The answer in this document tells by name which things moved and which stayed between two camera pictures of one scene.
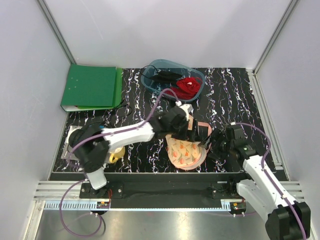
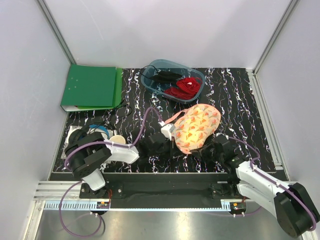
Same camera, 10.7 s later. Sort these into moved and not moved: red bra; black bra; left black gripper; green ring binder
Moved: left black gripper
Not moved: green ring binder; black bra; red bra
